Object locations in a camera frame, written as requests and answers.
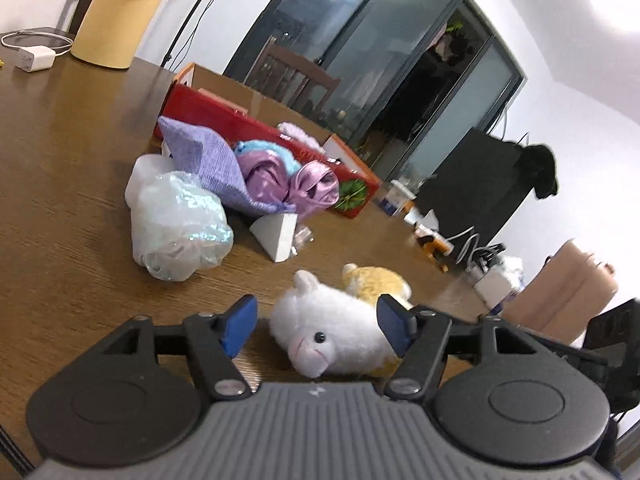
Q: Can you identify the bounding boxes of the white power strip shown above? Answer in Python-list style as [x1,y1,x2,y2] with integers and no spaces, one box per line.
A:
[474,256,525,310]

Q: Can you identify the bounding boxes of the iridescent plastic bag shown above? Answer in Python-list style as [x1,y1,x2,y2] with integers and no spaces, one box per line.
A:
[125,154,234,282]

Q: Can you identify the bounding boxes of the lavender knit cloth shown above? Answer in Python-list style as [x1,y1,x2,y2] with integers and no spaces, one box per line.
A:
[157,116,294,217]

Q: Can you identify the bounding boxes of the black monitor back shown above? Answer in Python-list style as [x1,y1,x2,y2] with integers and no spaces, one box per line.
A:
[414,128,559,257]

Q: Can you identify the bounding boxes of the white yogurt cup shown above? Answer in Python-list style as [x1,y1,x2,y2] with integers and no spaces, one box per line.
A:
[378,180,416,216]

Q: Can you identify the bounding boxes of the white yellow plush alpaca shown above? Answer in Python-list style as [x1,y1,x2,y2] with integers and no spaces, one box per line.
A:
[269,263,412,379]

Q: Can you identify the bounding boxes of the brown cardboard box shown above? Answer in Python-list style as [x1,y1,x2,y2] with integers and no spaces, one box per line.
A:
[501,240,618,344]

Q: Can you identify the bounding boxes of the orange white toy plane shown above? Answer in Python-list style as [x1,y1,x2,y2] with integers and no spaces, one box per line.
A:
[404,207,454,273]

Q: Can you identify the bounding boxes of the purple satin scrunchie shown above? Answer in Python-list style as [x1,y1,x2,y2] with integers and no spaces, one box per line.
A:
[236,152,340,219]

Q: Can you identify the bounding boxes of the lilac fluffy plush slipper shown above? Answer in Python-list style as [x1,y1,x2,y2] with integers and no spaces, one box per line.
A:
[277,122,326,155]

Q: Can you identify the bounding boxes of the red cardboard box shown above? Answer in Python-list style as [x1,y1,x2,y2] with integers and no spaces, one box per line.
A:
[160,63,381,219]

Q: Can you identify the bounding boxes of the white power adapter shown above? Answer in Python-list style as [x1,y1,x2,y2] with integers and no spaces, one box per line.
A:
[15,46,56,73]

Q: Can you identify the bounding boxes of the light blue fluffy plush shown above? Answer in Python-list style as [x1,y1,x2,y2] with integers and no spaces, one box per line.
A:
[233,140,302,174]

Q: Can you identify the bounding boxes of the yellow thermos jug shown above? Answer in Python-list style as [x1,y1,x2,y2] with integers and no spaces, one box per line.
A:
[70,0,162,70]

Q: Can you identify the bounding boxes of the dark wooden chair right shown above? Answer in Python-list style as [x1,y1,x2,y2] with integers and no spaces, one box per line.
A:
[243,37,341,119]

